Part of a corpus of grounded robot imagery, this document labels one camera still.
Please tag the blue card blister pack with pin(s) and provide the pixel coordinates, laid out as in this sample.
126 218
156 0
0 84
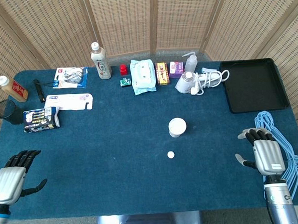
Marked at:
71 78

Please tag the wicker folding screen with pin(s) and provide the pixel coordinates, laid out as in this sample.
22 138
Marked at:
121 18

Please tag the tall milk tea bottle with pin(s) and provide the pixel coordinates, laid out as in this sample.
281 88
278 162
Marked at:
103 66

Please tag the purple box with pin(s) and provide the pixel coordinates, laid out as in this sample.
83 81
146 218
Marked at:
176 70

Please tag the white paper cup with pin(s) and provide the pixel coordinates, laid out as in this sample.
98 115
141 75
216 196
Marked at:
177 126

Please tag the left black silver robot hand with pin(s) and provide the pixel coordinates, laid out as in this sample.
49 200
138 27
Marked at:
8 179

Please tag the black mesh pen holder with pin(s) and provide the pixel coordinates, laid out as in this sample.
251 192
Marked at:
10 116

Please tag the light blue wet wipes pack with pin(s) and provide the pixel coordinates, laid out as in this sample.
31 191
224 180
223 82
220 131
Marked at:
143 77

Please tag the small red container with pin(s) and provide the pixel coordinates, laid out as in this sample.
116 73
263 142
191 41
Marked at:
123 70

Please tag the dark printed packet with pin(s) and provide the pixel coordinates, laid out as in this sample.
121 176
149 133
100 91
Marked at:
39 120

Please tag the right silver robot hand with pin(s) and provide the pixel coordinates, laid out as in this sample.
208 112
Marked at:
267 156

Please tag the clear squeeze wash bottle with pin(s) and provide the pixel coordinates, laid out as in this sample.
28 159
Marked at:
191 63

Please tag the white flat cardboard package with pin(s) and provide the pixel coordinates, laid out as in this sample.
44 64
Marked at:
68 101

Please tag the small green pack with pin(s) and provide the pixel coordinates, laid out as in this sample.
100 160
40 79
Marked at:
125 82

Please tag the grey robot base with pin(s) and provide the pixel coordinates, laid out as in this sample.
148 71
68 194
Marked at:
144 223

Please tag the blue felt table cloth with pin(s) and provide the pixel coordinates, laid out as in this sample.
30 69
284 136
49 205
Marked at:
104 157

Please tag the black plastic tray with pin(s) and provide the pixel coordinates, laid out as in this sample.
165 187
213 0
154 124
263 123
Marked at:
253 86

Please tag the white travel iron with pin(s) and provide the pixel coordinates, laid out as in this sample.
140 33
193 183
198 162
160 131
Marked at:
185 82

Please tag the red yellow box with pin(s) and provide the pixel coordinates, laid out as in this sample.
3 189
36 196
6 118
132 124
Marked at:
162 73

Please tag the small white cap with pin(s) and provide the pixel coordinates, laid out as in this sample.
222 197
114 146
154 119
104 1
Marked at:
170 154

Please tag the brown drink bottle red label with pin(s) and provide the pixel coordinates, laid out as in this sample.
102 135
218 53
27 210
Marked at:
14 90

